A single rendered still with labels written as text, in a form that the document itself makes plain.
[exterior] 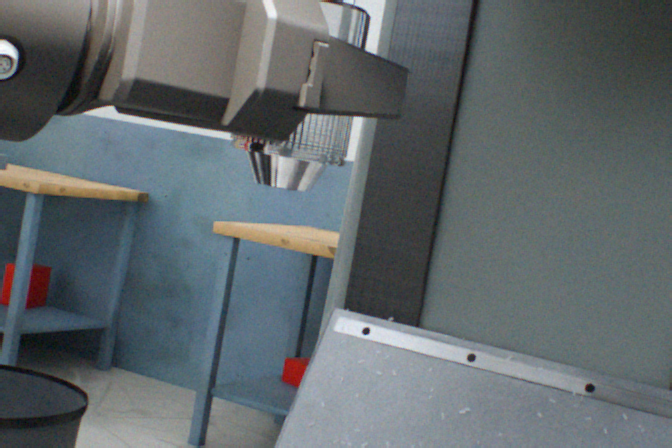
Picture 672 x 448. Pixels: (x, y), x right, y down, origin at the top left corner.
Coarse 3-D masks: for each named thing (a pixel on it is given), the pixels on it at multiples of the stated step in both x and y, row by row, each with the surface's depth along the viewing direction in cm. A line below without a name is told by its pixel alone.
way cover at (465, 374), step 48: (336, 336) 85; (384, 336) 84; (432, 336) 83; (336, 384) 84; (384, 384) 82; (432, 384) 81; (480, 384) 80; (528, 384) 78; (576, 384) 77; (624, 384) 76; (288, 432) 83; (336, 432) 82; (384, 432) 80; (432, 432) 79; (480, 432) 78; (528, 432) 77; (576, 432) 76; (624, 432) 75
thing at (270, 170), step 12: (252, 156) 45; (264, 156) 45; (276, 156) 45; (252, 168) 46; (264, 168) 45; (276, 168) 45; (288, 168) 45; (300, 168) 45; (312, 168) 45; (324, 168) 46; (264, 180) 45; (276, 180) 45; (288, 180) 45; (300, 180) 45; (312, 180) 46
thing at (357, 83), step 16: (336, 48) 43; (352, 48) 44; (336, 64) 43; (352, 64) 44; (368, 64) 44; (384, 64) 45; (336, 80) 43; (352, 80) 44; (368, 80) 44; (384, 80) 45; (400, 80) 45; (320, 96) 43; (336, 96) 43; (352, 96) 44; (368, 96) 44; (384, 96) 45; (400, 96) 45; (320, 112) 43; (336, 112) 44; (352, 112) 44; (368, 112) 44; (384, 112) 45; (400, 112) 45
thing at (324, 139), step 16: (336, 32) 44; (352, 32) 45; (304, 128) 44; (320, 128) 44; (336, 128) 45; (240, 144) 45; (256, 144) 44; (272, 144) 44; (288, 144) 44; (304, 144) 44; (320, 144) 44; (336, 144) 45; (304, 160) 44; (320, 160) 44; (336, 160) 45
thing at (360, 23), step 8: (320, 0) 44; (328, 0) 44; (336, 0) 44; (328, 8) 44; (336, 8) 44; (344, 8) 44; (352, 8) 44; (360, 8) 45; (328, 16) 44; (336, 16) 44; (344, 16) 44; (352, 16) 44; (360, 16) 45; (368, 16) 45; (328, 24) 44; (336, 24) 44; (344, 24) 44; (352, 24) 45; (360, 24) 45; (368, 24) 46; (360, 32) 45; (368, 32) 46
